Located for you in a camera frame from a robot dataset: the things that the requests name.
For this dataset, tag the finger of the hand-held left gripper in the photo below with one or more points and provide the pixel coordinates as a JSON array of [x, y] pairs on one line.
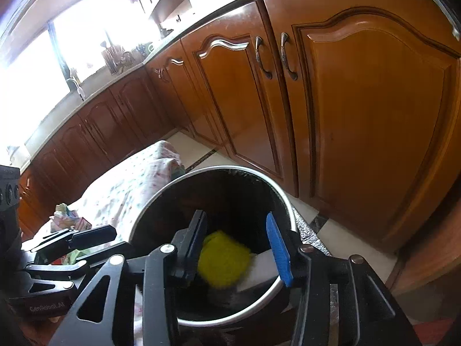
[[90, 236], [54, 272]]

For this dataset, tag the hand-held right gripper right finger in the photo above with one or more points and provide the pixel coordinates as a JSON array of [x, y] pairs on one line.
[[279, 256]]

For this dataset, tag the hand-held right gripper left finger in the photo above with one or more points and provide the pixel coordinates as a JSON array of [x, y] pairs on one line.
[[198, 245]]

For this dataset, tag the white and red milk carton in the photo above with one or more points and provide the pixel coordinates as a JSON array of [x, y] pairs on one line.
[[81, 223]]

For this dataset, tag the pale green packet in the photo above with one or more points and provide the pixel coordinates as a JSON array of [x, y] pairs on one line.
[[74, 256]]

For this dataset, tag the yellow sponge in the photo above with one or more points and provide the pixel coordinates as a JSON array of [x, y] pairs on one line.
[[223, 259]]

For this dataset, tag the round black trash bin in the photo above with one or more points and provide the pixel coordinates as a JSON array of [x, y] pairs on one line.
[[230, 202]]

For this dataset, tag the white paper scrap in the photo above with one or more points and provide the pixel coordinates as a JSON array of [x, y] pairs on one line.
[[259, 266]]

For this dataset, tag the pale green wrapper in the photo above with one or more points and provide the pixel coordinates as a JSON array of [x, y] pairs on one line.
[[66, 211]]

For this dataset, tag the silver textured mat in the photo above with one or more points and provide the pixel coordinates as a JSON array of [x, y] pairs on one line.
[[309, 230]]

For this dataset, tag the floral printed blanket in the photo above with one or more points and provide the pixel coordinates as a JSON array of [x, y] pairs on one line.
[[119, 194]]

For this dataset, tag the wooden cabinet door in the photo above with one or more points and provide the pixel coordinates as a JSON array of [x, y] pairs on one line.
[[360, 115], [104, 126], [65, 155], [140, 104], [234, 97], [176, 93]]

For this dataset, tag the kitchen window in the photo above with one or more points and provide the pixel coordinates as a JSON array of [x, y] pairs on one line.
[[43, 72]]

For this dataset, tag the metal sink faucet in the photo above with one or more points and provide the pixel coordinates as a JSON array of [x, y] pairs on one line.
[[76, 86]]

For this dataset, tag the wooden door panel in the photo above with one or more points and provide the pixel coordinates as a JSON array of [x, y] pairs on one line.
[[428, 256]]

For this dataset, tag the utensil holder with utensils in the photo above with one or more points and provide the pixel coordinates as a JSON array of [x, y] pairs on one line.
[[112, 57]]

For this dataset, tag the green mug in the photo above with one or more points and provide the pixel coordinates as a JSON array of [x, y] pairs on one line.
[[150, 47]]

